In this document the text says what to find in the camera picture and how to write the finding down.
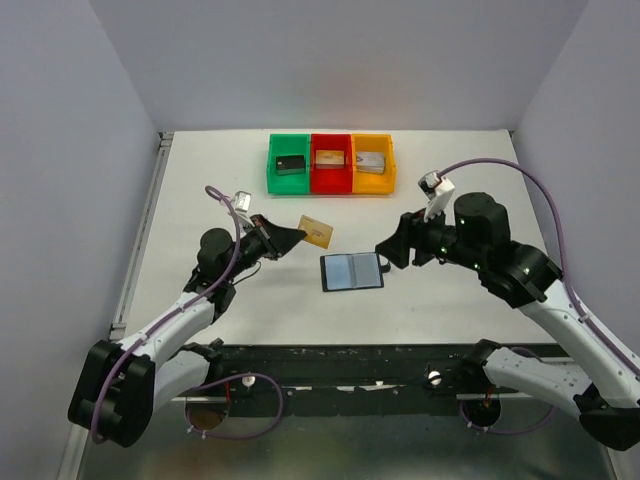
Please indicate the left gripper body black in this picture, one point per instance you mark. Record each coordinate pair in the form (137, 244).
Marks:
(267, 236)

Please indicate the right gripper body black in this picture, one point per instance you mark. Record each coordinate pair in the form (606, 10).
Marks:
(409, 240)

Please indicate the gold credit card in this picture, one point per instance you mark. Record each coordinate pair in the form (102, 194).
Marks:
(317, 233)

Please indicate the black leather card holder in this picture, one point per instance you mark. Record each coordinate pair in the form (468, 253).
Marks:
(352, 272)

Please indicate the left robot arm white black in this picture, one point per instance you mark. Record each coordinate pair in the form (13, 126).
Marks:
(150, 340)

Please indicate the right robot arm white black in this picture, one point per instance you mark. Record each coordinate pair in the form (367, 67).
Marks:
(604, 396)

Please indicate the black card in green bin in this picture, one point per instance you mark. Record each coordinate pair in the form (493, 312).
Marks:
(290, 164)

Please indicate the gold card in red bin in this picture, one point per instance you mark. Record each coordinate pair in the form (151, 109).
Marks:
(329, 159)

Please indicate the silver cards in yellow bin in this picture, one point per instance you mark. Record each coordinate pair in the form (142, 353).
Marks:
(370, 162)

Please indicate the green plastic bin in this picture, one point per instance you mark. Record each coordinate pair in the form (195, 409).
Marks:
(288, 144)

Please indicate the yellow plastic bin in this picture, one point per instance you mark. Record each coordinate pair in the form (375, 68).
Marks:
(369, 183)

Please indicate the red plastic bin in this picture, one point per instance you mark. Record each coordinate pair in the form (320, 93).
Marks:
(331, 180)

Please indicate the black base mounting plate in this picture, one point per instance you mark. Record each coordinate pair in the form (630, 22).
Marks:
(312, 380)

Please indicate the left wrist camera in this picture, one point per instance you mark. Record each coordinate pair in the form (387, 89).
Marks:
(241, 205)

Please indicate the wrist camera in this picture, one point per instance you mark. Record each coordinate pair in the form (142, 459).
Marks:
(241, 205)
(438, 190)

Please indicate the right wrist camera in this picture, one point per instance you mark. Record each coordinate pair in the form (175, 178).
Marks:
(438, 190)

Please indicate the aluminium rail front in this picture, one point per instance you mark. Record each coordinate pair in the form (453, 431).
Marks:
(500, 395)

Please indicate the aluminium rail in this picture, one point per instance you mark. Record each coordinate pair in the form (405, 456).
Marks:
(500, 395)
(119, 322)

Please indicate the aluminium rail left side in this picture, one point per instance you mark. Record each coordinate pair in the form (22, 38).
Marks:
(119, 322)

